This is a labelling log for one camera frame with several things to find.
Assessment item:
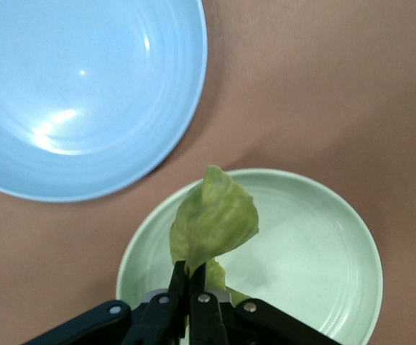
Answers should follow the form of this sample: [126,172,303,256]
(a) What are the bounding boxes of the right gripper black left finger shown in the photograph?
[22,259,191,345]

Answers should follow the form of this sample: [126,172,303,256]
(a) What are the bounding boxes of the green lettuce leaf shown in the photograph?
[168,164,260,305]

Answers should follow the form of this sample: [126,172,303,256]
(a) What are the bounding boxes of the blue plate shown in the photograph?
[0,0,209,203]

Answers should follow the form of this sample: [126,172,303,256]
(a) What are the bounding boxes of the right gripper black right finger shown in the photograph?
[188,263,342,345]

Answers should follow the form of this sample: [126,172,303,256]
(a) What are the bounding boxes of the light green plate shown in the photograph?
[115,168,384,345]

